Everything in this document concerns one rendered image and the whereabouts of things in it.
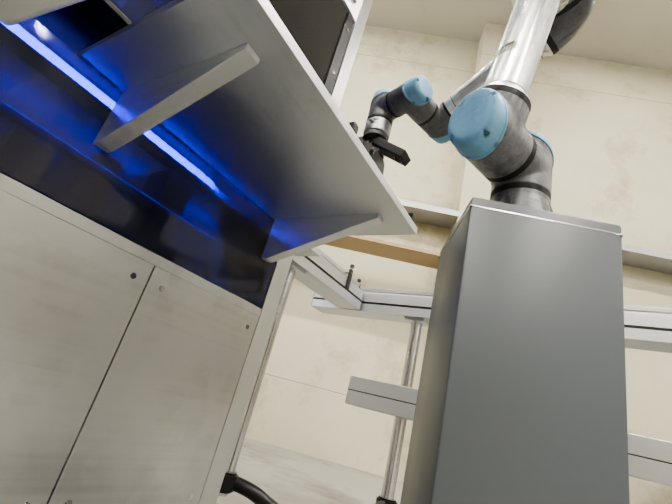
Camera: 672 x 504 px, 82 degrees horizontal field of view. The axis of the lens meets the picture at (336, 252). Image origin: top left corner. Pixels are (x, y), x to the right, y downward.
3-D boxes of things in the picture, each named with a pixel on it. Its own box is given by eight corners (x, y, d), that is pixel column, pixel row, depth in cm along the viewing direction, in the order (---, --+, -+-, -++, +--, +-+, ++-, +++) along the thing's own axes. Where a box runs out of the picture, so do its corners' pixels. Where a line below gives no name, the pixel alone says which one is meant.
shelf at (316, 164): (60, 66, 74) (65, 58, 75) (277, 236, 128) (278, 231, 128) (238, -29, 49) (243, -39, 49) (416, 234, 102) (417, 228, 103)
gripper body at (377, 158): (356, 182, 111) (365, 148, 115) (383, 179, 106) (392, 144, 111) (344, 166, 105) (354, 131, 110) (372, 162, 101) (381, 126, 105)
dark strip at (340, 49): (289, 183, 122) (347, 12, 151) (297, 191, 125) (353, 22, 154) (292, 182, 121) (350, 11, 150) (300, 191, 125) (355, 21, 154)
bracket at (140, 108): (92, 143, 72) (123, 90, 76) (107, 153, 74) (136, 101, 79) (217, 108, 54) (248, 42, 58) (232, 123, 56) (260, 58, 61)
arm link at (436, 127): (598, 2, 94) (433, 132, 122) (580, -35, 88) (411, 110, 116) (621, 21, 87) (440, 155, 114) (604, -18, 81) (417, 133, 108)
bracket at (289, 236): (261, 258, 110) (274, 218, 115) (267, 262, 112) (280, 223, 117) (367, 260, 92) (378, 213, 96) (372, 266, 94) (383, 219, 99)
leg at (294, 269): (199, 489, 119) (274, 261, 147) (219, 488, 126) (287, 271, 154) (219, 499, 114) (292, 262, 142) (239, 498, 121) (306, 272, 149)
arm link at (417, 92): (443, 93, 107) (412, 110, 115) (418, 65, 101) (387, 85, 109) (439, 115, 104) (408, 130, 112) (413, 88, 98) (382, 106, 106)
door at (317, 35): (226, 30, 101) (291, -99, 122) (313, 140, 133) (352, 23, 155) (228, 30, 100) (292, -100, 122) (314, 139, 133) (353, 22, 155)
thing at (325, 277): (275, 243, 129) (288, 203, 134) (241, 243, 137) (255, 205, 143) (362, 310, 181) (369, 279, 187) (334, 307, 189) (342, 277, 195)
